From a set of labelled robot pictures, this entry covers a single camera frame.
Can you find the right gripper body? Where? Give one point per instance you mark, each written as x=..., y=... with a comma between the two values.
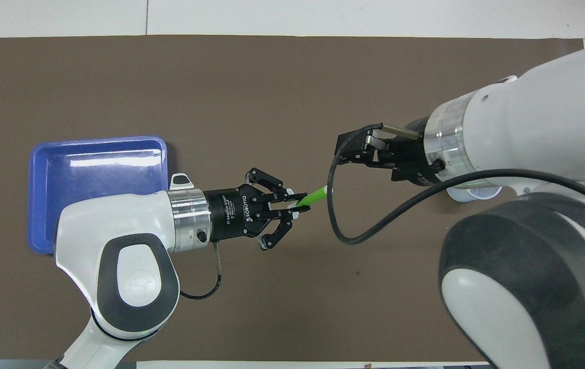
x=411, y=160

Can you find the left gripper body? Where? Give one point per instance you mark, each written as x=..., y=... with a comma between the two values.
x=228, y=214

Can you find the green pen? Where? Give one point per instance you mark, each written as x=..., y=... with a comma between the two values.
x=314, y=197

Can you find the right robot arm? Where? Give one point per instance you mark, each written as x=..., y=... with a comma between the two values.
x=538, y=154

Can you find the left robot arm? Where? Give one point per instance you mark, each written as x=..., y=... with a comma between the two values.
x=139, y=220

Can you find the white cup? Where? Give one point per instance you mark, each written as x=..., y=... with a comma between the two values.
x=472, y=195

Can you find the blue plastic tray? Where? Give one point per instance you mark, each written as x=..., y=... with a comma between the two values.
x=98, y=174

